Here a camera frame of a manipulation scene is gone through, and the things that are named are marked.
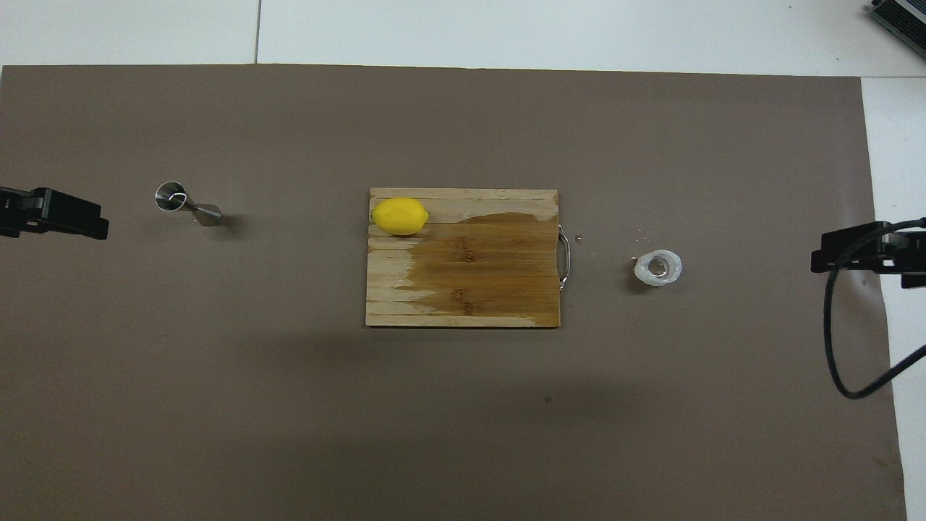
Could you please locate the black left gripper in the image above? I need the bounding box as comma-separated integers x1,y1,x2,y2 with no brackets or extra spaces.
0,187,109,241

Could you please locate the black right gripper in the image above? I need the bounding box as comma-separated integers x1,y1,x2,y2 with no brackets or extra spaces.
810,223,926,289

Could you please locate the steel double jigger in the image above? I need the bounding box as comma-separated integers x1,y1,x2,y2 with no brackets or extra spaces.
155,181,223,228

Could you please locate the clear plastic cup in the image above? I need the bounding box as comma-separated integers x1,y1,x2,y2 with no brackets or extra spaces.
634,249,683,287

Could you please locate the brown table mat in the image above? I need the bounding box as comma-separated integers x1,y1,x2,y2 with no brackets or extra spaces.
0,64,909,521

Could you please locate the grey ribbed device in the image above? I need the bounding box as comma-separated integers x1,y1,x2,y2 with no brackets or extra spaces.
868,0,926,60

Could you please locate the yellow lemon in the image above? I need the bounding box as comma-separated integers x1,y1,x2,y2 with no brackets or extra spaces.
371,197,430,237

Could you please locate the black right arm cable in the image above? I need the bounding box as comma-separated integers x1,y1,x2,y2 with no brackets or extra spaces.
823,217,926,400

